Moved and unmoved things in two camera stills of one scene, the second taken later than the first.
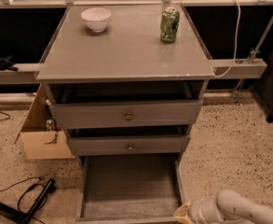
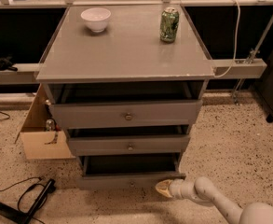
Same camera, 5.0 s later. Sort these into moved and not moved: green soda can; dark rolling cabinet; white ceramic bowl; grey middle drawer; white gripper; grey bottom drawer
Moved: grey bottom drawer; white gripper
Not moved: green soda can; white ceramic bowl; grey middle drawer; dark rolling cabinet
